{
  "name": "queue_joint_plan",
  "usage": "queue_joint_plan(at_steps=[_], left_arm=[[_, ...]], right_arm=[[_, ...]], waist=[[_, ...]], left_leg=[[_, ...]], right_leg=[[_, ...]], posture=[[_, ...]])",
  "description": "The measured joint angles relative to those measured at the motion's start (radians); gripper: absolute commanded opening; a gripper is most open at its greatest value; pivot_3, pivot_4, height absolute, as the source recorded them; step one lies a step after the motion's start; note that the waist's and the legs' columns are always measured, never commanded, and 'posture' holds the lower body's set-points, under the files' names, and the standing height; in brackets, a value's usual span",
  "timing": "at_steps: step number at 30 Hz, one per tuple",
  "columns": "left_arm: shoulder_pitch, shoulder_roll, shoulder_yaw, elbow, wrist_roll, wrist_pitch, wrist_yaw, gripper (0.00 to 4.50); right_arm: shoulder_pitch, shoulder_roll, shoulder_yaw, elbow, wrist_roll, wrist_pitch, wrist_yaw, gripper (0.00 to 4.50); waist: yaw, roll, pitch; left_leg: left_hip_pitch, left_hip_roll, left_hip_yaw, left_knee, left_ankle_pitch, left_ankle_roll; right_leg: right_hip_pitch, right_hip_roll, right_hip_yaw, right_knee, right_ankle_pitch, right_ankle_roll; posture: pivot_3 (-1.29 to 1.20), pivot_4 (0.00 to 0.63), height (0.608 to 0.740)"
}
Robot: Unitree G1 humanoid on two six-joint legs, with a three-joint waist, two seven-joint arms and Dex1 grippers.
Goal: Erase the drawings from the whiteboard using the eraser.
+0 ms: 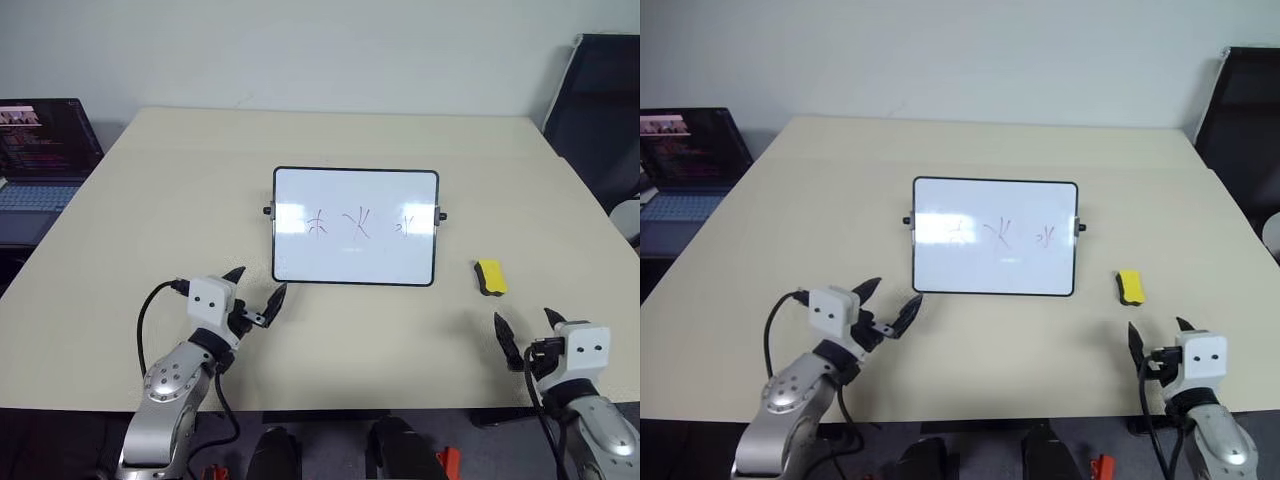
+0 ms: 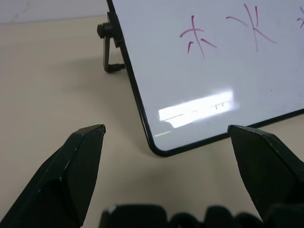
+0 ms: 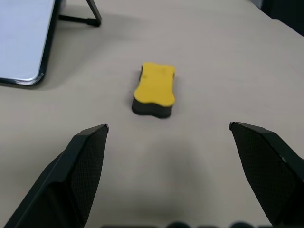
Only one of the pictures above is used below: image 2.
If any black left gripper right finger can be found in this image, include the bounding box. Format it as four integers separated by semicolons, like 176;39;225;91
227;124;304;225

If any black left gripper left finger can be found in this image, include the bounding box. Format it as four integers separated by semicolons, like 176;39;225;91
0;123;106;228

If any black whiteboard stand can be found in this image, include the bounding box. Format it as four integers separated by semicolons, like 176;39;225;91
96;11;125;74

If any white whiteboard with black frame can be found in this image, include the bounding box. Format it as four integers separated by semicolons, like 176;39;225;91
106;0;304;157

